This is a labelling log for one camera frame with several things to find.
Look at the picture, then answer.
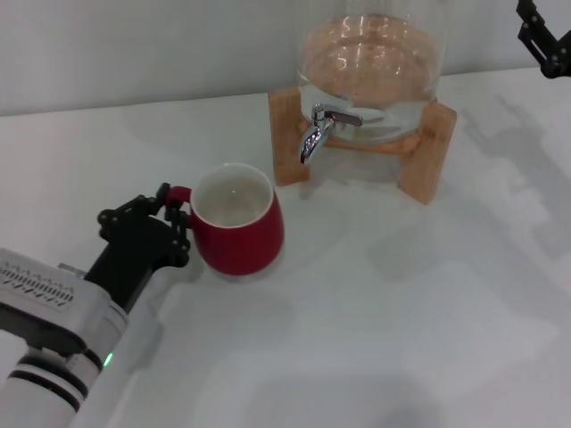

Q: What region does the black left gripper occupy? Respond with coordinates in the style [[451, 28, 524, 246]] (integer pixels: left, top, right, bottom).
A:
[[83, 182, 194, 316]]

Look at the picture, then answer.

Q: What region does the red ceramic cup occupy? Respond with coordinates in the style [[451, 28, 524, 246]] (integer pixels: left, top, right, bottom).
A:
[[169, 161, 286, 278]]

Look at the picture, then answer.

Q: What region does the chrome faucet with lever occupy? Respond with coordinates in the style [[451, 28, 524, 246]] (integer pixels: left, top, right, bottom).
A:
[[298, 103, 364, 166]]

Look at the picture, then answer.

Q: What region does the light wooden jar stand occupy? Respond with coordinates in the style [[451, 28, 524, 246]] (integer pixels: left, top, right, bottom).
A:
[[268, 83, 459, 207]]

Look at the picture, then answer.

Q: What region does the clear glass dispenser jar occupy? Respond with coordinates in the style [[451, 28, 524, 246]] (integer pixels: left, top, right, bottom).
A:
[[294, 0, 450, 144]]

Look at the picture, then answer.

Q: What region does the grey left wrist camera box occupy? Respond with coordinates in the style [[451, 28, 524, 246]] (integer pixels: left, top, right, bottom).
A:
[[0, 248, 131, 358]]

